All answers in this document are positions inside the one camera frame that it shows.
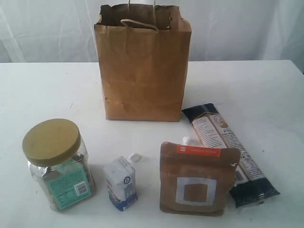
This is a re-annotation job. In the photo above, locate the clear jar with yellow lid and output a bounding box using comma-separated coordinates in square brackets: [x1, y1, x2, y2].
[22, 118, 95, 211]

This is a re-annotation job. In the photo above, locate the brown paper bag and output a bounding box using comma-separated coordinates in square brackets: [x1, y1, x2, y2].
[94, 2, 192, 122]

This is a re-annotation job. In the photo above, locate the white crumpled scrap right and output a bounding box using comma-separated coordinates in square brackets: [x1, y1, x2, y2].
[182, 136, 197, 146]

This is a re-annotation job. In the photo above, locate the white crumpled scrap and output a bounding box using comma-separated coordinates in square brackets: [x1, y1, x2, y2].
[182, 136, 197, 146]
[128, 153, 142, 163]

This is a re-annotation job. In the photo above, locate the white crumpled scrap left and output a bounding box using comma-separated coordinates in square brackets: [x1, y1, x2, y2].
[128, 153, 142, 163]

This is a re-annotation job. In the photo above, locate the long dark noodle package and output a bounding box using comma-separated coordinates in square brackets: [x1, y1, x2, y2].
[182, 103, 280, 208]

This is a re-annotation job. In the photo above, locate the small white and blue packet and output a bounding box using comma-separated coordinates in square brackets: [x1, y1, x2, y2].
[103, 156, 138, 211]

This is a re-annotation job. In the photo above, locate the brown kraft stand-up pouch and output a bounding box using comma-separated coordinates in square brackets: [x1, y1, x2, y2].
[160, 142, 240, 217]

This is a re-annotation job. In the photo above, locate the white backdrop curtain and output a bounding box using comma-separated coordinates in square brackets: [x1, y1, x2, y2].
[0, 0, 304, 69]

